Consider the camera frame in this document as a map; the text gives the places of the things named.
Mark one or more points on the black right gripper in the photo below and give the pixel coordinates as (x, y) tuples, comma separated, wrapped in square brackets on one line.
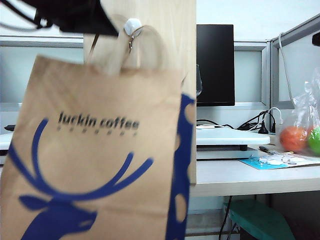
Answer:
[(317, 39)]

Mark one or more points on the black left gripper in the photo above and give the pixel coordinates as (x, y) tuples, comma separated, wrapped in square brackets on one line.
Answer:
[(80, 15)]

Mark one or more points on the brown paper coffee bag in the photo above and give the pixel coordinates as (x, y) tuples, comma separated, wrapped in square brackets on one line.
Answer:
[(100, 155)]

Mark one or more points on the clear plastic bag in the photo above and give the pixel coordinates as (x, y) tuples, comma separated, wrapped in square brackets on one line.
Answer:
[(302, 107)]

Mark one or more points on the blue hook packaging card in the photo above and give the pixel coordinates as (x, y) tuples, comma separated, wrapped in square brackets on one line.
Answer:
[(251, 163)]

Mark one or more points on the grey framed partition panel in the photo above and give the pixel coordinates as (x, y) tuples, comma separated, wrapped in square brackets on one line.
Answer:
[(250, 75), (300, 62)]

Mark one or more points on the light wooden board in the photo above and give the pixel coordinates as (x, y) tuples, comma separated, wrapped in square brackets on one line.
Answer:
[(175, 37)]

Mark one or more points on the green ball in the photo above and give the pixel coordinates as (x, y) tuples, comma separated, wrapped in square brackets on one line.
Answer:
[(315, 141)]

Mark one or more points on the orange ball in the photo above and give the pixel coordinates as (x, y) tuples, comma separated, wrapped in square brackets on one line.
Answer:
[(292, 138)]

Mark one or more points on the black computer monitor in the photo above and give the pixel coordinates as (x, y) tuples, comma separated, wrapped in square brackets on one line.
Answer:
[(216, 65)]

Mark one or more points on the white desk riser platform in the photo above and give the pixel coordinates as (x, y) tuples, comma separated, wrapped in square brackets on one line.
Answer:
[(230, 137)]

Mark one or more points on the black computer keyboard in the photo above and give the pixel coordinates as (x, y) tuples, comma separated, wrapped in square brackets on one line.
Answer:
[(10, 127)]

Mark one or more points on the flat white device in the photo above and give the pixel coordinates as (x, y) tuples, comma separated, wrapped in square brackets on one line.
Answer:
[(205, 126)]

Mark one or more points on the green plastic object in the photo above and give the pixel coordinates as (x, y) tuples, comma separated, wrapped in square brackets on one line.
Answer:
[(260, 220)]

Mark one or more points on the white adhesive wall hook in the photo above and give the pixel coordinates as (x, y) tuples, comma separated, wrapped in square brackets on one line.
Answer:
[(130, 26)]

